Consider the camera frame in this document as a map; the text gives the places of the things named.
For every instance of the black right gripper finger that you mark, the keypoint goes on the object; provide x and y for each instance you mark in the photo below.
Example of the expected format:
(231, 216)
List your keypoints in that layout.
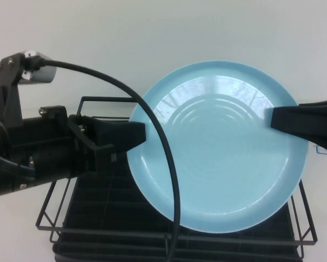
(310, 125)
(324, 102)

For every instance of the black ribbed drip tray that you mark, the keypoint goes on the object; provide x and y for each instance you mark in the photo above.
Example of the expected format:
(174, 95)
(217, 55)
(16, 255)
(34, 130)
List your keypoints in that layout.
(111, 213)

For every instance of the light blue round plate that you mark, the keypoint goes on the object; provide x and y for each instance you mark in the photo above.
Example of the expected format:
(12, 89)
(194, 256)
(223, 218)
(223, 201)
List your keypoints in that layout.
(220, 163)

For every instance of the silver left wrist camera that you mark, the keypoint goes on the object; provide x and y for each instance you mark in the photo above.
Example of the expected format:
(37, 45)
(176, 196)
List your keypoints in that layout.
(41, 73)

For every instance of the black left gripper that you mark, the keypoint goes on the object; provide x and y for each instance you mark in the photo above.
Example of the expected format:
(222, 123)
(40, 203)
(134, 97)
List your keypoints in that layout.
(51, 142)

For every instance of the blue outlined label sticker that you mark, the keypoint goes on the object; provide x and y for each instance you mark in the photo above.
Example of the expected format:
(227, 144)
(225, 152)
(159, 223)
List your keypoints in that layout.
(323, 152)

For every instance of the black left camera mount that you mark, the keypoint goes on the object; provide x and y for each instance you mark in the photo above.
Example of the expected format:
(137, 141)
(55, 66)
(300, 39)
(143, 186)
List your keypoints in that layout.
(7, 76)

